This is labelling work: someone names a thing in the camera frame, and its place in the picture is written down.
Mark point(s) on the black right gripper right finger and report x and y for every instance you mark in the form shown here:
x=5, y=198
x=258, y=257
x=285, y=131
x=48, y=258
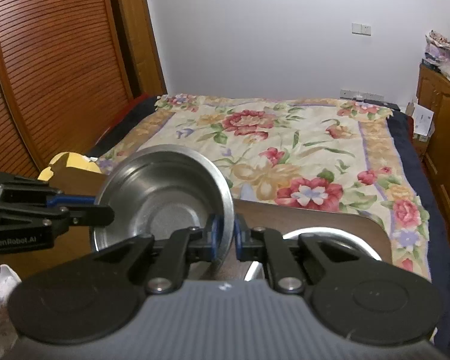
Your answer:
x=267, y=247

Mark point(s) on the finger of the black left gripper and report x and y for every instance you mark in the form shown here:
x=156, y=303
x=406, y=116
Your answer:
x=69, y=215
x=18, y=192

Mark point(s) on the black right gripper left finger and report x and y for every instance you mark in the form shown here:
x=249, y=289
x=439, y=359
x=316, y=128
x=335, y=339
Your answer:
x=171, y=258

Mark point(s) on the large floral white plate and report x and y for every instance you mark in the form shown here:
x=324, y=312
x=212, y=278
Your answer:
x=333, y=258

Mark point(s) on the medium steel bowl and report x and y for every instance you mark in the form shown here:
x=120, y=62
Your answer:
x=161, y=189

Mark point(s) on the small floral white plate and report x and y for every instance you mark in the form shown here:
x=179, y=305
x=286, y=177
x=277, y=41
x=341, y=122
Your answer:
x=9, y=280

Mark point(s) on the yellow plush toy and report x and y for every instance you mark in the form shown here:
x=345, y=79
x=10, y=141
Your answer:
x=66, y=160

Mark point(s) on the floral bed blanket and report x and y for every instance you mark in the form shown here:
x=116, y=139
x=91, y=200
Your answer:
x=320, y=154

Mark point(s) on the wooden louvered wardrobe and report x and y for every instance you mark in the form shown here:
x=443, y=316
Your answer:
x=68, y=70

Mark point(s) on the wooden sideboard cabinet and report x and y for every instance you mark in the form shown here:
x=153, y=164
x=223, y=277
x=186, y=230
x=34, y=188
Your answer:
x=433, y=92

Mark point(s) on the white paper box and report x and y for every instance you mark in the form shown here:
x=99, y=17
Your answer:
x=423, y=126

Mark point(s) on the stack of folded cloths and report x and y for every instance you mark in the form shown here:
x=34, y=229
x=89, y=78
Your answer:
x=437, y=53

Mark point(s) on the wall socket strip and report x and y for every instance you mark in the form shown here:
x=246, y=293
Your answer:
x=360, y=96

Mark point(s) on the white wall switch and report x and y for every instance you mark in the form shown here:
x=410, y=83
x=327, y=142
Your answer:
x=361, y=29

